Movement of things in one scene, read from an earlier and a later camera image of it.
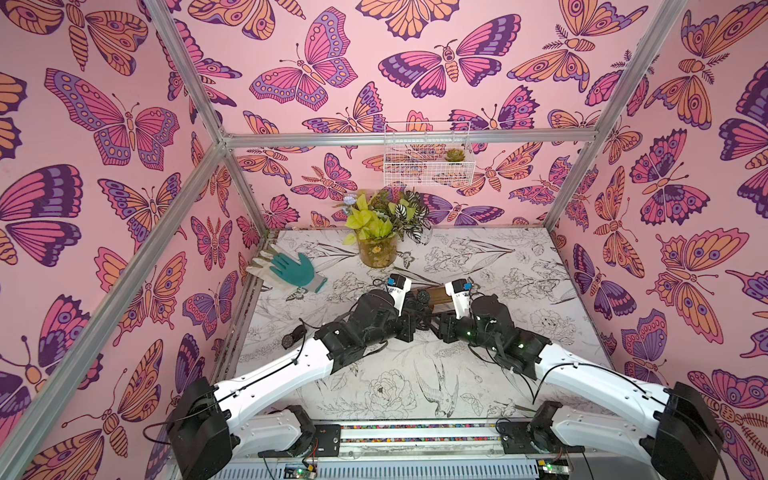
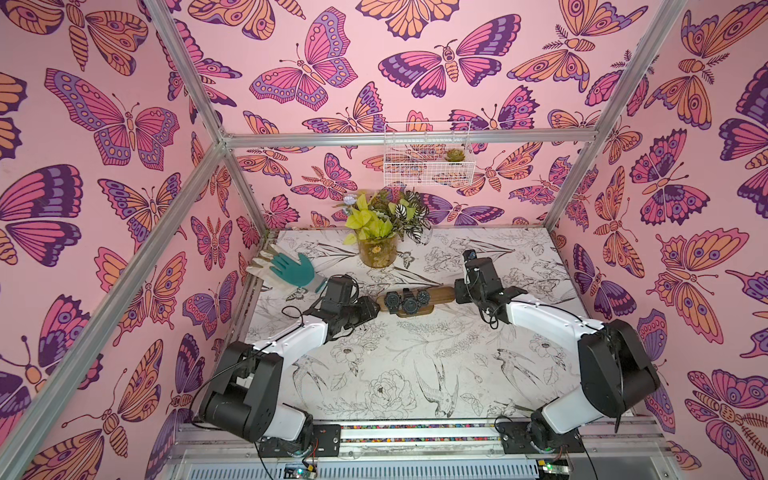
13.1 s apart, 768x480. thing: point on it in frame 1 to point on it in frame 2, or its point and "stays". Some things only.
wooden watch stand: x=438 y=295 stays
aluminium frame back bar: x=499 y=137 stays
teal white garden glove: x=279 y=265 stays
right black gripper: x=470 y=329 to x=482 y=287
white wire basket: x=422 y=153 stays
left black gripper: x=407 y=324 to x=367 y=312
